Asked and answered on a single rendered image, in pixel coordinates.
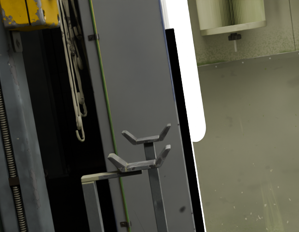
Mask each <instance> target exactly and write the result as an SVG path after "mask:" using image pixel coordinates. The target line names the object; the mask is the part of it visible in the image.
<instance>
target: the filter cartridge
mask: <svg viewBox="0 0 299 232"><path fill-rule="evenodd" d="M196 5H197V12H198V18H199V26H200V35H201V36H205V35H215V34H221V33H227V34H228V33H229V34H230V35H229V36H228V39H229V41H234V48H235V52H237V46H236V40H239V39H241V35H240V34H237V33H238V32H240V31H242V30H246V29H254V28H260V27H265V26H267V24H266V20H265V12H264V0H196Z"/></svg>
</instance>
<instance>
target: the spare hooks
mask: <svg viewBox="0 0 299 232"><path fill-rule="evenodd" d="M70 1H71V5H72V8H73V12H74V15H75V20H76V24H77V28H78V31H77V28H76V26H75V27H73V29H74V32H75V36H76V37H77V38H78V39H79V40H81V44H82V48H83V52H84V55H85V59H86V64H87V68H88V72H89V66H88V59H87V53H86V48H85V44H84V40H83V37H82V30H81V27H80V24H79V20H78V15H77V11H76V7H75V3H74V0H70ZM62 3H63V5H64V9H63V5H62ZM59 4H60V7H61V11H62V16H63V22H64V30H65V35H66V41H67V47H68V53H69V58H70V65H71V72H72V77H73V82H74V88H75V94H76V99H75V94H74V89H73V82H72V77H71V72H70V65H69V58H68V53H67V49H66V44H65V36H64V30H63V25H62V20H61V13H60V7H59ZM57 5H58V11H59V18H60V23H61V25H60V28H61V35H62V40H63V44H64V52H65V59H66V63H67V67H68V74H69V81H70V87H71V92H72V98H73V105H74V110H75V115H76V125H77V129H78V130H80V129H82V139H81V138H80V136H79V133H78V130H76V136H77V138H78V140H79V141H81V142H83V141H84V140H85V135H84V131H83V126H82V118H81V117H86V116H87V107H86V105H85V102H84V100H85V98H84V94H83V91H82V83H81V78H80V74H79V69H78V66H79V68H80V69H81V70H82V69H83V64H82V60H81V57H80V54H79V51H78V47H77V43H76V39H75V36H74V33H73V29H72V25H71V20H70V12H69V4H68V0H59V1H58V0H57ZM64 10H65V13H66V17H67V21H68V26H69V31H68V27H67V22H66V18H65V15H64ZM78 32H79V33H78ZM69 34H70V36H69ZM75 49H76V51H75ZM76 52H77V56H78V57H76ZM71 56H72V59H73V64H74V69H75V72H76V78H77V81H78V87H79V91H80V92H78V93H77V90H76V84H75V78H74V72H73V67H72V62H71ZM89 76H90V72H89ZM90 78H91V77H90ZM76 101H77V105H76ZM79 103H80V104H82V105H83V109H84V114H82V113H81V112H80V108H79ZM78 115H79V116H78Z"/></svg>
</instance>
